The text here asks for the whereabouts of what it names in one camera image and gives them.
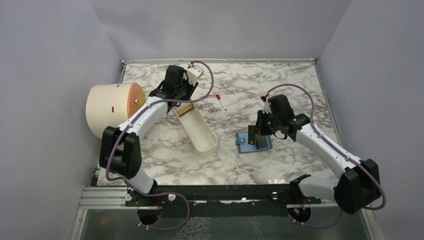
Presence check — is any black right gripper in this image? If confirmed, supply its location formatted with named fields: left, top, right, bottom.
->
left=252, top=109, right=282, bottom=136

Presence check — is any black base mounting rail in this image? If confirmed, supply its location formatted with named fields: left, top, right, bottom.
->
left=125, top=183, right=321, bottom=219

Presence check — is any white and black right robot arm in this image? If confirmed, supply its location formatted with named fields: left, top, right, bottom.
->
left=247, top=94, right=383, bottom=215

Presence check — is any blue leather card holder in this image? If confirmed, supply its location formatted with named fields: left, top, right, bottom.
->
left=235, top=132, right=273, bottom=154

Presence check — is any cream cylinder with orange disc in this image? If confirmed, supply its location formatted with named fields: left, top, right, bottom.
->
left=85, top=82, right=147, bottom=139

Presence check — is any aluminium frame rail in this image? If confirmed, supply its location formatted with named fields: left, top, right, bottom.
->
left=70, top=186, right=137, bottom=240

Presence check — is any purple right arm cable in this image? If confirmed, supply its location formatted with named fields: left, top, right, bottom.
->
left=261, top=83, right=387, bottom=230

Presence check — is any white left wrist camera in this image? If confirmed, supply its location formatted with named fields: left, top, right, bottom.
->
left=186, top=62, right=204, bottom=86

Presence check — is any stack of cards in tray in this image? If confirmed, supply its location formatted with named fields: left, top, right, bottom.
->
left=175, top=103, right=194, bottom=117

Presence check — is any white oblong plastic tray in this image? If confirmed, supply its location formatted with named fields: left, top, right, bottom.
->
left=173, top=103, right=219, bottom=157

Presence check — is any small red white pen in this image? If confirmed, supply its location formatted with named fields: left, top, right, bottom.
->
left=215, top=94, right=227, bottom=111

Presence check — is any black credit card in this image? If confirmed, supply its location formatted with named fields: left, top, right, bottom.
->
left=255, top=135, right=272, bottom=151
left=247, top=125, right=258, bottom=145

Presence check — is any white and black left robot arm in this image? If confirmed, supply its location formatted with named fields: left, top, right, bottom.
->
left=99, top=65, right=204, bottom=206

